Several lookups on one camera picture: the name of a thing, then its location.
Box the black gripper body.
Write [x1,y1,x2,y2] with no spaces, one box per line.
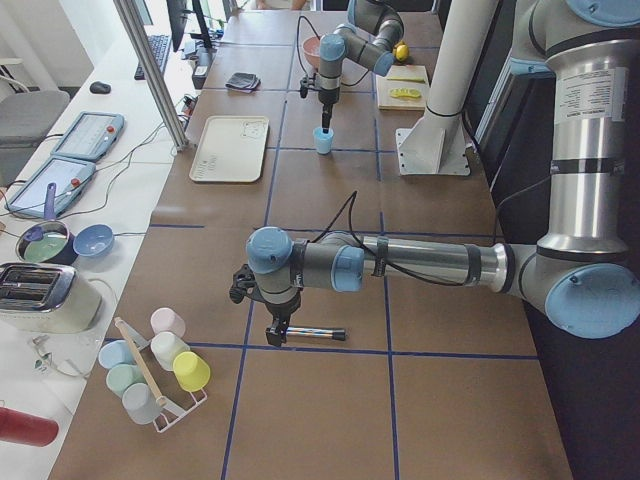
[299,72,340,106]
[229,264,301,325]

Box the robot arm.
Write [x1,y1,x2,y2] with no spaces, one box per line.
[229,1,639,346]
[300,0,404,133]

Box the light blue plastic cup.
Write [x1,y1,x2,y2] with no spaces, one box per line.
[313,126,334,155]

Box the pink cup on rack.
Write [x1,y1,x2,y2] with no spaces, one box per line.
[150,307,186,338]

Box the yellow cup on rack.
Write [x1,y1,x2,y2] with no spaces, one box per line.
[173,351,211,392]

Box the white cup on rack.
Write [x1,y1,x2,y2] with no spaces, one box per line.
[150,331,191,371]

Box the blue cup on rack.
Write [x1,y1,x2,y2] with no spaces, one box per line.
[98,339,135,370]

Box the grey cup on rack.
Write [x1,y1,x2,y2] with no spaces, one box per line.
[122,383,161,425]

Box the green cup on rack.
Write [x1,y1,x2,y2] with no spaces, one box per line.
[106,364,146,398]

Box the pink bowl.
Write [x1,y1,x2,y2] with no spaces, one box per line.
[302,36,320,70]

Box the lemon slices row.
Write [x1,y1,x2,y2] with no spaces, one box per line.
[389,87,422,100]

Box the wooden cutting board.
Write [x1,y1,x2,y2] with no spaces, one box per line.
[376,65,430,111]

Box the grey folded cloth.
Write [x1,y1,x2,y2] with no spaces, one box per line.
[225,72,261,93]

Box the whole yellow lemon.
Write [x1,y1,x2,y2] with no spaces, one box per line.
[393,43,410,63]

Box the yellow plastic knife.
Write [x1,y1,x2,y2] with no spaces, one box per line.
[386,76,426,83]

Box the cream bear serving tray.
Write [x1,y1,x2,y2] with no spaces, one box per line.
[189,115,269,183]

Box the blue bowl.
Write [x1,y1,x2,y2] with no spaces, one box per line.
[73,224,115,258]

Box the black keyboard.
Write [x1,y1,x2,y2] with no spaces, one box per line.
[147,34,171,73]

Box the teach pendant tablet near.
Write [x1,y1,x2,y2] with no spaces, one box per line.
[8,156,96,219]

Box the teach pendant tablet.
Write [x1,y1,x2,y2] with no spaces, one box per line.
[8,156,96,219]
[52,111,125,162]

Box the cream toaster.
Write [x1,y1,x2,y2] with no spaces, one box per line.
[1,262,102,334]

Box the teach pendant tablet far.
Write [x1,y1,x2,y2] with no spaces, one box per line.
[52,111,125,162]

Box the black computer mouse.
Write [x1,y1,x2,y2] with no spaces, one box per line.
[89,81,111,95]

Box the red bottle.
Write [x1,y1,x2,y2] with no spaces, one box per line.
[1,407,59,447]

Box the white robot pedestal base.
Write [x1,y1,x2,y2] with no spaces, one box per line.
[396,0,498,175]

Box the white wire cup rack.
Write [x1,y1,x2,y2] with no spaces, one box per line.
[113,317,208,433]

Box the aluminium frame post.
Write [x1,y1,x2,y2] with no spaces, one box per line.
[113,0,189,152]

